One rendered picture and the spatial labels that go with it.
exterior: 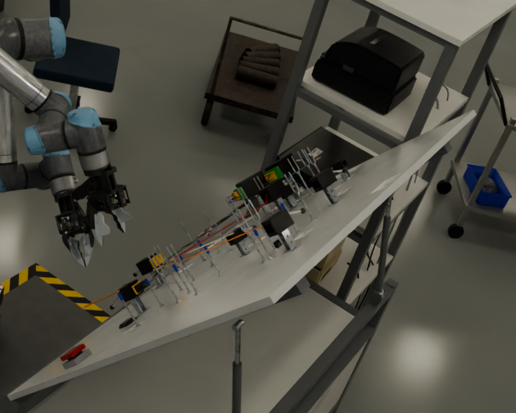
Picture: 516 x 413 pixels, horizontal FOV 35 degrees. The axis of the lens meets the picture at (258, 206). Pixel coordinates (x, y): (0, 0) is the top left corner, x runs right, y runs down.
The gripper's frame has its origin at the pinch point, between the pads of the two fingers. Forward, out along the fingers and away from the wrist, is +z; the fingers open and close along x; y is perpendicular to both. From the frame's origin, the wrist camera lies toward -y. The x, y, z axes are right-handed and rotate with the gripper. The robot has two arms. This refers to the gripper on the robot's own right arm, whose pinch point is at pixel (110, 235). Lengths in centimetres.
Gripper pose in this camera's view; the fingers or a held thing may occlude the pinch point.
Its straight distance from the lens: 226.1
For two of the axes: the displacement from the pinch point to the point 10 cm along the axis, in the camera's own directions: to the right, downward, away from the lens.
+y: 8.1, 0.8, -5.8
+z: 1.8, 9.1, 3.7
